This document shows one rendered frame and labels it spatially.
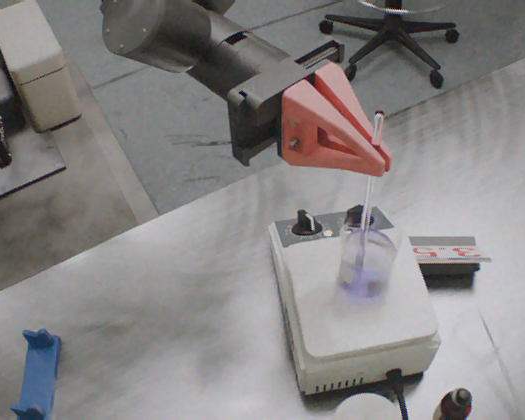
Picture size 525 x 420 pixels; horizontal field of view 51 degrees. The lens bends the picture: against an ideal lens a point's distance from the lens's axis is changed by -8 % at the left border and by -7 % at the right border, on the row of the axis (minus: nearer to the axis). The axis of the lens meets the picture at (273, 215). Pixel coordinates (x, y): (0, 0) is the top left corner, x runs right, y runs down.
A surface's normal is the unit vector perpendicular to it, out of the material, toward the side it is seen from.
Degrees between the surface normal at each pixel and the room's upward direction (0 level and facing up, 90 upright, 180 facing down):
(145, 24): 45
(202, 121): 0
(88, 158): 0
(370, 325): 0
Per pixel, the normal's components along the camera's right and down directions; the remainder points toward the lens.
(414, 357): 0.16, 0.76
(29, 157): -0.04, -0.62
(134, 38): -0.55, -0.05
